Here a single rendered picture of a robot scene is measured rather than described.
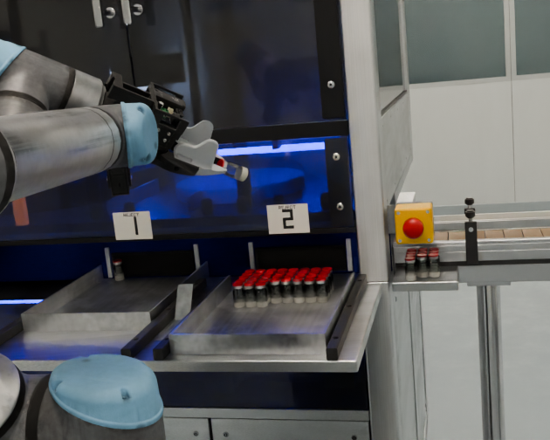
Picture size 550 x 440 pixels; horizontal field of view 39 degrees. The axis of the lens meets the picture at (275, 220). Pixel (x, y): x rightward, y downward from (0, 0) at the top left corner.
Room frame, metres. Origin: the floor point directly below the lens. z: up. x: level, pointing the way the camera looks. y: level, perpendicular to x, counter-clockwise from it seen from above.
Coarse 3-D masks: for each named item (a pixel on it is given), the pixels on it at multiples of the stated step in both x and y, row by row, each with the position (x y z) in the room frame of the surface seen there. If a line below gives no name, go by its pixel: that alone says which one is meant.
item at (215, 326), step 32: (224, 288) 1.49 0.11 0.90; (192, 320) 1.31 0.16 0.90; (224, 320) 1.35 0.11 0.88; (256, 320) 1.33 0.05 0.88; (288, 320) 1.31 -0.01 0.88; (320, 320) 1.30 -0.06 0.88; (192, 352) 1.20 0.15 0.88; (224, 352) 1.18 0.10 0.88; (256, 352) 1.17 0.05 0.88; (288, 352) 1.16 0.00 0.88; (320, 352) 1.14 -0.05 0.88
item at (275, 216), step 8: (272, 208) 1.54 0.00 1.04; (280, 208) 1.54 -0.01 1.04; (288, 208) 1.54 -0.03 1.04; (296, 208) 1.53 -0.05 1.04; (304, 208) 1.53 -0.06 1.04; (272, 216) 1.55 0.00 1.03; (280, 216) 1.54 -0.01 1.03; (288, 216) 1.54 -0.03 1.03; (296, 216) 1.53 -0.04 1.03; (304, 216) 1.53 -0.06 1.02; (272, 224) 1.55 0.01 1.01; (280, 224) 1.54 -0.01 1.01; (288, 224) 1.54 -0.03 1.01; (296, 224) 1.53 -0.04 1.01; (304, 224) 1.53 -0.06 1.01; (272, 232) 1.55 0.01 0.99; (280, 232) 1.54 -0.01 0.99; (288, 232) 1.54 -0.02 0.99; (296, 232) 1.53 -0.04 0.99; (304, 232) 1.53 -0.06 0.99
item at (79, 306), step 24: (72, 288) 1.59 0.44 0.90; (96, 288) 1.65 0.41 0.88; (120, 288) 1.63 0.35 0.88; (144, 288) 1.61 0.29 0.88; (168, 288) 1.59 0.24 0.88; (24, 312) 1.41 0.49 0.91; (48, 312) 1.49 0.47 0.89; (72, 312) 1.49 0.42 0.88; (96, 312) 1.48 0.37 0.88; (120, 312) 1.35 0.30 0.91; (144, 312) 1.34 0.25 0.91
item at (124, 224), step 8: (120, 216) 1.63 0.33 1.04; (128, 216) 1.62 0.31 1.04; (136, 216) 1.62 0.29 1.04; (144, 216) 1.61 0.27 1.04; (120, 224) 1.63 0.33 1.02; (128, 224) 1.62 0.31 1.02; (144, 224) 1.61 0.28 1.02; (120, 232) 1.63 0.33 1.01; (128, 232) 1.62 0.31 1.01; (144, 232) 1.61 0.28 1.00
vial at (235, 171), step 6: (228, 162) 1.15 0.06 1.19; (228, 168) 1.14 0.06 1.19; (234, 168) 1.15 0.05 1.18; (240, 168) 1.15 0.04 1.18; (246, 168) 1.16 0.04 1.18; (228, 174) 1.14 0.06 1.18; (234, 174) 1.15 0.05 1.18; (240, 174) 1.15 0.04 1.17; (246, 174) 1.15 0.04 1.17; (240, 180) 1.16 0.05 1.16
